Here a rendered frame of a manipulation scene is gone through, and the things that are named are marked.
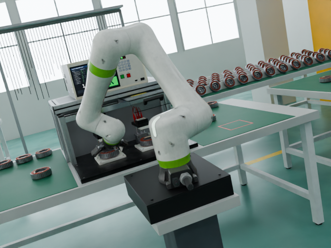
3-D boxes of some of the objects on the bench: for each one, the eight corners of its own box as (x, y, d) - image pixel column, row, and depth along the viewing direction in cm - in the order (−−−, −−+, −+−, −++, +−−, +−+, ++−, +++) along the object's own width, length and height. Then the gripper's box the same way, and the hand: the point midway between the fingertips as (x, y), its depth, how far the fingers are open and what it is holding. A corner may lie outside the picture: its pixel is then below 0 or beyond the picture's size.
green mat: (295, 116, 221) (295, 115, 221) (203, 146, 203) (203, 145, 203) (218, 103, 309) (218, 103, 309) (149, 123, 290) (148, 123, 290)
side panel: (72, 161, 230) (57, 110, 223) (67, 163, 229) (52, 111, 222) (67, 152, 255) (53, 106, 249) (62, 153, 255) (49, 107, 248)
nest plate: (167, 144, 213) (166, 142, 213) (142, 152, 209) (141, 149, 209) (158, 139, 227) (157, 138, 227) (134, 146, 223) (134, 144, 222)
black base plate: (198, 146, 204) (197, 142, 204) (82, 184, 185) (80, 179, 184) (167, 133, 248) (166, 129, 247) (70, 162, 228) (69, 159, 228)
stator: (121, 155, 207) (120, 148, 206) (102, 161, 203) (100, 154, 203) (116, 151, 217) (115, 144, 216) (98, 156, 214) (96, 150, 213)
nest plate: (126, 157, 206) (125, 154, 206) (99, 165, 201) (99, 163, 201) (119, 151, 220) (119, 149, 220) (94, 159, 215) (94, 157, 215)
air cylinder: (150, 140, 230) (148, 131, 229) (138, 143, 228) (136, 135, 227) (147, 139, 235) (145, 130, 234) (136, 142, 233) (134, 134, 231)
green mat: (78, 186, 182) (78, 186, 182) (-61, 232, 164) (-61, 231, 164) (60, 148, 269) (60, 148, 269) (-32, 175, 251) (-32, 175, 251)
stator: (162, 142, 214) (160, 136, 213) (143, 148, 211) (141, 141, 210) (156, 139, 224) (155, 133, 224) (138, 144, 222) (137, 138, 221)
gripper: (89, 154, 185) (88, 165, 205) (137, 139, 193) (132, 152, 212) (84, 140, 187) (84, 153, 207) (132, 126, 195) (127, 140, 214)
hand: (109, 152), depth 208 cm, fingers open, 13 cm apart
